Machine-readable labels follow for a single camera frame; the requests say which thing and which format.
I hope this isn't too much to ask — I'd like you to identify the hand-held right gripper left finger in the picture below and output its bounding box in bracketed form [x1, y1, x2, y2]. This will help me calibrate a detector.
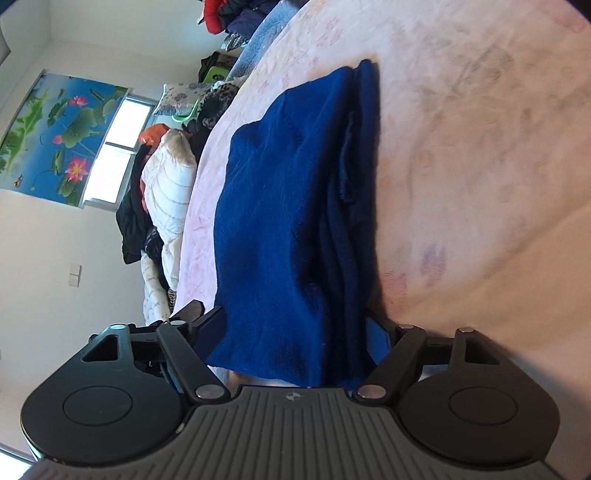
[81, 305, 232, 408]

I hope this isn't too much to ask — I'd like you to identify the light blue knit blanket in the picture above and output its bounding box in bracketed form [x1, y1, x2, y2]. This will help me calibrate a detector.
[225, 0, 311, 83]

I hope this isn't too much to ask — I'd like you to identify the window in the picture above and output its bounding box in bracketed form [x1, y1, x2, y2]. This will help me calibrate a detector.
[83, 95, 155, 212]

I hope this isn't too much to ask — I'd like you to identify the orange jacket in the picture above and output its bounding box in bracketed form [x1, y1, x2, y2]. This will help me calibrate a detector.
[137, 123, 170, 149]

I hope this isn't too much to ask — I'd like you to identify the pink fleece blanket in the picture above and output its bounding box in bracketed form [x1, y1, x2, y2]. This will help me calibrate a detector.
[166, 0, 591, 398]

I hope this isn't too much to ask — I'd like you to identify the red garment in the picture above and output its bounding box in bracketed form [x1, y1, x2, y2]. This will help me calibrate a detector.
[203, 0, 232, 35]

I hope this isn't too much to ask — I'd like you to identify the white puffer jacket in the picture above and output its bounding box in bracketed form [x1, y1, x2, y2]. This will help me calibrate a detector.
[141, 129, 199, 291]

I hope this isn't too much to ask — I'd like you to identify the lotus print window blind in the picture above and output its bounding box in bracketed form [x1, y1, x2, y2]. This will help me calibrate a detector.
[0, 69, 132, 208]

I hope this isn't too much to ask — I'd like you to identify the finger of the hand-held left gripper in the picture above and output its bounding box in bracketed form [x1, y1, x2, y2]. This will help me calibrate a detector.
[166, 299, 206, 325]

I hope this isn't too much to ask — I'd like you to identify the dark fuzzy patterned garment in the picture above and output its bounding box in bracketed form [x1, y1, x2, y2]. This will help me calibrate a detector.
[187, 83, 242, 160]

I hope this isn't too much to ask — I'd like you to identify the black jacket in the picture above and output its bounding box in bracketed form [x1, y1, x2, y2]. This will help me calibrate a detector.
[115, 143, 155, 265]

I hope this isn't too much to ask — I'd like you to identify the blue knit sweater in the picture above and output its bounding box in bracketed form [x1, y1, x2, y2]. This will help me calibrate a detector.
[205, 59, 384, 388]

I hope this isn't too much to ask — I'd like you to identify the white quilted printed garment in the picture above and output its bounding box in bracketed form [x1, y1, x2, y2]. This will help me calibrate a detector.
[140, 251, 180, 325]

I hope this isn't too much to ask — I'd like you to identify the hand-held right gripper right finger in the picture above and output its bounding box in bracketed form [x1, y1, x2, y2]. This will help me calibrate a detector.
[353, 310, 502, 408]

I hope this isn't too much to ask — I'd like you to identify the green plastic hanger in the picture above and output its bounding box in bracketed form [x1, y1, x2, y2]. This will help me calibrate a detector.
[172, 98, 205, 126]

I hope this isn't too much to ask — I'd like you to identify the black bag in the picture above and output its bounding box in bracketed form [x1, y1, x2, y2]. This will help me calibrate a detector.
[198, 52, 237, 85]

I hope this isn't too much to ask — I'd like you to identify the floral pillow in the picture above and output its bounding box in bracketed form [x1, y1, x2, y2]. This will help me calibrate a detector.
[152, 82, 214, 117]

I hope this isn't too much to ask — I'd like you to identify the navy jacket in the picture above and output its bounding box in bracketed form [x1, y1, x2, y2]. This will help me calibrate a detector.
[222, 0, 280, 34]

